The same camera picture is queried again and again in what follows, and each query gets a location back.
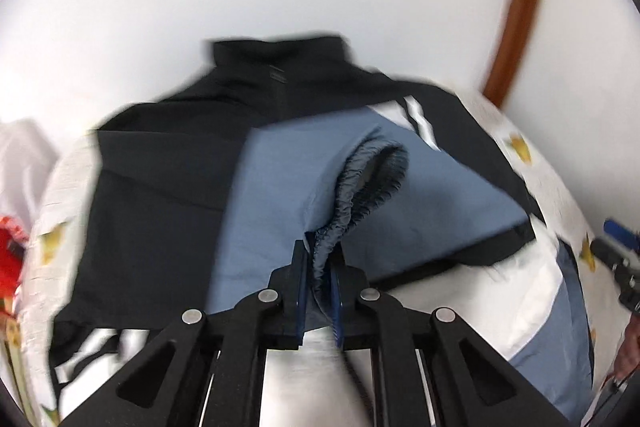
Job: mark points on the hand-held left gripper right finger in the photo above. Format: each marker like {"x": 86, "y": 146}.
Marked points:
{"x": 336, "y": 302}

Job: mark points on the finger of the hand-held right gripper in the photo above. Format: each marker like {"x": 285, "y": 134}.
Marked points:
{"x": 622, "y": 233}
{"x": 607, "y": 252}

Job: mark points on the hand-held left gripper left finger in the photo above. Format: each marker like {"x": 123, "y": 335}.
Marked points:
{"x": 299, "y": 287}

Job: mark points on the black blue white jacket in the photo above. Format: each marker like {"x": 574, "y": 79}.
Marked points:
{"x": 150, "y": 182}

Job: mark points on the person's right hand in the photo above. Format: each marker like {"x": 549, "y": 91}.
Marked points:
{"x": 631, "y": 347}

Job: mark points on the fruit print lace tablecloth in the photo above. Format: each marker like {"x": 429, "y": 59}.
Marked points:
{"x": 550, "y": 167}

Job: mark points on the red plastic bag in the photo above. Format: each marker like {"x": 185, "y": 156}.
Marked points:
{"x": 10, "y": 257}

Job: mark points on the white plastic bag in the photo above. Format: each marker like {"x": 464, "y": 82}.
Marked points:
{"x": 25, "y": 167}

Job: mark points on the brown wooden door frame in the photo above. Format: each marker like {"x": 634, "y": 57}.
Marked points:
{"x": 522, "y": 7}

